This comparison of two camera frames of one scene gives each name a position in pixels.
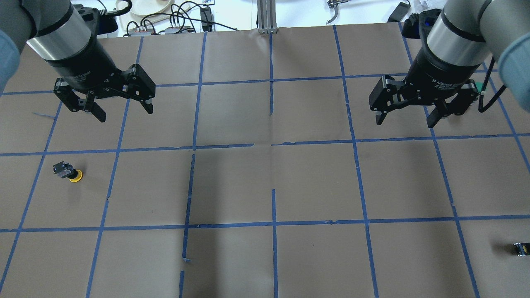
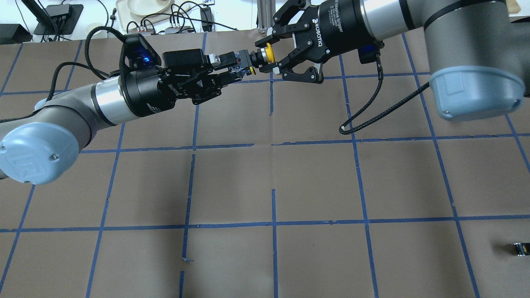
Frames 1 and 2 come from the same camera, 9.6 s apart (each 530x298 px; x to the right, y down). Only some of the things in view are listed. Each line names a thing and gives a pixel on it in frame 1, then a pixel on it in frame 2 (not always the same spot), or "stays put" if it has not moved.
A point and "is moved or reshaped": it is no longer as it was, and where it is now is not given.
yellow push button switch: (66, 170) is moved or reshaped
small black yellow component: (522, 249) stays put
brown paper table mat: (262, 172) stays put
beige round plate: (147, 7) stays put
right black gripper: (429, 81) -> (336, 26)
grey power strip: (184, 29) stays put
